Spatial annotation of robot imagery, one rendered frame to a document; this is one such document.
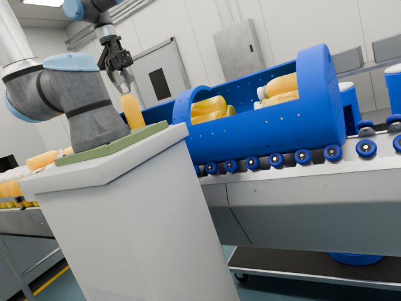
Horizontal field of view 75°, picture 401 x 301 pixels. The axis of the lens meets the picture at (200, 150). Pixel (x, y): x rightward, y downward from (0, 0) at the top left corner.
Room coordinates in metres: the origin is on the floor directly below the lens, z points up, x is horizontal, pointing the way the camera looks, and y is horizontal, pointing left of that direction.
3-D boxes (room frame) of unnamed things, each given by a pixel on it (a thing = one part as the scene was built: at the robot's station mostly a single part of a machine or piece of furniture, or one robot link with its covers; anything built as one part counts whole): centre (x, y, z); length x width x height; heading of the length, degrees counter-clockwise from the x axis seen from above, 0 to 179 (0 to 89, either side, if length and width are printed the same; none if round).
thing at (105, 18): (1.13, 0.21, 1.62); 0.09 x 0.08 x 0.11; 158
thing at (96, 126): (0.70, 0.24, 1.22); 0.15 x 0.15 x 0.10
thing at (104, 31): (1.14, 0.20, 1.54); 0.08 x 0.08 x 0.05
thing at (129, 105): (1.15, 0.22, 1.22); 0.07 x 0.07 x 0.19
